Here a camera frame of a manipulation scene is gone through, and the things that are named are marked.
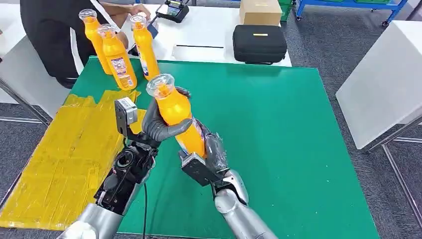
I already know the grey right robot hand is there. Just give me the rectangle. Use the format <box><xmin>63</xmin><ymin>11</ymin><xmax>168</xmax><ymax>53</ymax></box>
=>
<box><xmin>197</xmin><ymin>119</ymin><xmax>231</xmax><ymax>175</ymax></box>

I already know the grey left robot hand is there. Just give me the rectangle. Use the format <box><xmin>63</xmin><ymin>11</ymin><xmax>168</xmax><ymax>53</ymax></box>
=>
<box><xmin>141</xmin><ymin>87</ymin><xmax>194</xmax><ymax>143</ymax></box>

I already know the orange drink bottle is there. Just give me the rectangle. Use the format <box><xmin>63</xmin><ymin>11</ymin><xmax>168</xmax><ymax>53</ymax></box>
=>
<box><xmin>146</xmin><ymin>73</ymin><xmax>208</xmax><ymax>160</ymax></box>
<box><xmin>97</xmin><ymin>23</ymin><xmax>138</xmax><ymax>92</ymax></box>
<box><xmin>129</xmin><ymin>14</ymin><xmax>161</xmax><ymax>82</ymax></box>
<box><xmin>78</xmin><ymin>8</ymin><xmax>113</xmax><ymax>76</ymax></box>

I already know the green table mat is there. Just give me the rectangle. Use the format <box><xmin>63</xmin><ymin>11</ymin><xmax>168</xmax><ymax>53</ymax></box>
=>
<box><xmin>69</xmin><ymin>56</ymin><xmax>380</xmax><ymax>239</ymax></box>

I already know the thin black strip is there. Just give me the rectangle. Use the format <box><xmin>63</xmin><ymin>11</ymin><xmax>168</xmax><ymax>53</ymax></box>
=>
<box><xmin>176</xmin><ymin>44</ymin><xmax>224</xmax><ymax>49</ymax></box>

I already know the blue folder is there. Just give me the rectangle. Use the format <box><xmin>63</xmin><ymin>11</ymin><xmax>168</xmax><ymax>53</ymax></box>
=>
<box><xmin>127</xmin><ymin>21</ymin><xmax>160</xmax><ymax>57</ymax></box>

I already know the yellow sheet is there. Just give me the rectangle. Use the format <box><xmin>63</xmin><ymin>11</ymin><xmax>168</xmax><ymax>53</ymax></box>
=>
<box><xmin>0</xmin><ymin>89</ymin><xmax>147</xmax><ymax>232</ymax></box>

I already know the black carry case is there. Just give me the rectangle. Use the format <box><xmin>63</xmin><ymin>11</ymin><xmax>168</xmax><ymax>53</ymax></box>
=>
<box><xmin>232</xmin><ymin>24</ymin><xmax>288</xmax><ymax>65</ymax></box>

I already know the black handheld controller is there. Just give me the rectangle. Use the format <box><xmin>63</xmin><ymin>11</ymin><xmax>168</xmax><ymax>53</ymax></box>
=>
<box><xmin>155</xmin><ymin>0</ymin><xmax>190</xmax><ymax>24</ymax></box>

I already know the person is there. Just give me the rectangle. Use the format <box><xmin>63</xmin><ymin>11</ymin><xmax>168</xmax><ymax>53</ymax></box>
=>
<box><xmin>19</xmin><ymin>0</ymin><xmax>152</xmax><ymax>90</ymax></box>

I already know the white side table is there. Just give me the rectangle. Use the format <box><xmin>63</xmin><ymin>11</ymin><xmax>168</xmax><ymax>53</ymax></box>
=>
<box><xmin>0</xmin><ymin>3</ymin><xmax>85</xmax><ymax>126</ymax></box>
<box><xmin>335</xmin><ymin>20</ymin><xmax>422</xmax><ymax>229</ymax></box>

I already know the cardboard box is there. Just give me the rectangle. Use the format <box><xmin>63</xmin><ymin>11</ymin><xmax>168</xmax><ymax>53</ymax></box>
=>
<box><xmin>239</xmin><ymin>0</ymin><xmax>284</xmax><ymax>27</ymax></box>

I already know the green crate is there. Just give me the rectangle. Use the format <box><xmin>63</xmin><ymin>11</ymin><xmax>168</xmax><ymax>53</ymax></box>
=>
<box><xmin>278</xmin><ymin>0</ymin><xmax>294</xmax><ymax>22</ymax></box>

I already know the blue metal rack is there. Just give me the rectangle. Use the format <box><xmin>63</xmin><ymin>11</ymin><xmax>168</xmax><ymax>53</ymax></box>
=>
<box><xmin>294</xmin><ymin>0</ymin><xmax>410</xmax><ymax>28</ymax></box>

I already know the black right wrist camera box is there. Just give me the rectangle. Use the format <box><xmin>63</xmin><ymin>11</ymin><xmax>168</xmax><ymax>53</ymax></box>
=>
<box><xmin>178</xmin><ymin>151</ymin><xmax>222</xmax><ymax>188</ymax></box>

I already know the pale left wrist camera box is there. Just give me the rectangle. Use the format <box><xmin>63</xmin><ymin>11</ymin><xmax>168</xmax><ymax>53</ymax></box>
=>
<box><xmin>114</xmin><ymin>97</ymin><xmax>139</xmax><ymax>136</ymax></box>

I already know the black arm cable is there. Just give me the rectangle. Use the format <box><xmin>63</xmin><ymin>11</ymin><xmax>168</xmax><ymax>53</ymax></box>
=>
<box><xmin>142</xmin><ymin>182</ymin><xmax>148</xmax><ymax>239</ymax></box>

